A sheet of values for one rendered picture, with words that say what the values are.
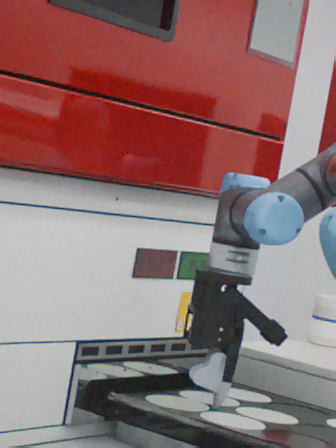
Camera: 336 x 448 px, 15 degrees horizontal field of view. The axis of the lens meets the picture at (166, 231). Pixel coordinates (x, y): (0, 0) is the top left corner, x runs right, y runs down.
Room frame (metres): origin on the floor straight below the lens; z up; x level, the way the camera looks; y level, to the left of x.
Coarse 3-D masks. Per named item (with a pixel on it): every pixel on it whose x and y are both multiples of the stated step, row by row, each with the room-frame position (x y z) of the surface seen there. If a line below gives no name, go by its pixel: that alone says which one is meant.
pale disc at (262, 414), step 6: (240, 408) 1.97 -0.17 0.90; (246, 408) 1.98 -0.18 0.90; (252, 408) 1.99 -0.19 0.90; (258, 408) 2.00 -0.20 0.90; (246, 414) 1.93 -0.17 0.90; (252, 414) 1.94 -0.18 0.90; (258, 414) 1.95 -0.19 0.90; (264, 414) 1.96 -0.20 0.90; (270, 414) 1.97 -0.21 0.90; (276, 414) 1.98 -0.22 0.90; (282, 414) 1.99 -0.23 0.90; (264, 420) 1.91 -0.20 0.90; (270, 420) 1.92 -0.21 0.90; (276, 420) 1.93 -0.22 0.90; (282, 420) 1.93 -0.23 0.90; (288, 420) 1.94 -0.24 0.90; (294, 420) 1.95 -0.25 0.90
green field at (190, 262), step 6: (186, 258) 2.09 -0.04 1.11; (192, 258) 2.11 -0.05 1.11; (198, 258) 2.12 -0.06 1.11; (204, 258) 2.14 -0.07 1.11; (186, 264) 2.09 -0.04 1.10; (192, 264) 2.11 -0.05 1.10; (198, 264) 2.13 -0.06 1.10; (204, 264) 2.14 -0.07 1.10; (180, 270) 2.08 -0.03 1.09; (186, 270) 2.10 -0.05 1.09; (192, 270) 2.11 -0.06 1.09; (180, 276) 2.08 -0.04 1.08; (186, 276) 2.10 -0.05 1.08; (192, 276) 2.11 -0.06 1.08
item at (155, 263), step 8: (144, 256) 1.99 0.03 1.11; (152, 256) 2.00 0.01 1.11; (160, 256) 2.02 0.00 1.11; (168, 256) 2.04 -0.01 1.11; (144, 264) 1.99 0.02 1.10; (152, 264) 2.01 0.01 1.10; (160, 264) 2.03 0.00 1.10; (168, 264) 2.05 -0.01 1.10; (136, 272) 1.97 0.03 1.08; (144, 272) 1.99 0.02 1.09; (152, 272) 2.01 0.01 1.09; (160, 272) 2.03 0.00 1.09; (168, 272) 2.05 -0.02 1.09
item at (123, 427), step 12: (120, 432) 1.95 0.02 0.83; (132, 432) 1.93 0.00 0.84; (144, 432) 1.92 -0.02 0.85; (156, 432) 1.92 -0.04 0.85; (132, 444) 1.93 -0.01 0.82; (144, 444) 1.92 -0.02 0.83; (156, 444) 1.91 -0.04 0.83; (168, 444) 1.90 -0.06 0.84; (180, 444) 1.88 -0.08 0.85; (192, 444) 1.88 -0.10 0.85
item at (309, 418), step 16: (144, 400) 1.90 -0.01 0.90; (240, 400) 2.04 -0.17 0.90; (272, 400) 2.10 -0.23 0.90; (288, 400) 2.12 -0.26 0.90; (192, 416) 1.84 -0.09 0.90; (304, 416) 2.01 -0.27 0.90; (320, 416) 2.03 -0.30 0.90; (256, 432) 1.80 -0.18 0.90; (272, 432) 1.83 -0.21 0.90; (288, 432) 1.85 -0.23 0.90; (304, 432) 1.87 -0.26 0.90; (320, 432) 1.89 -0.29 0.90
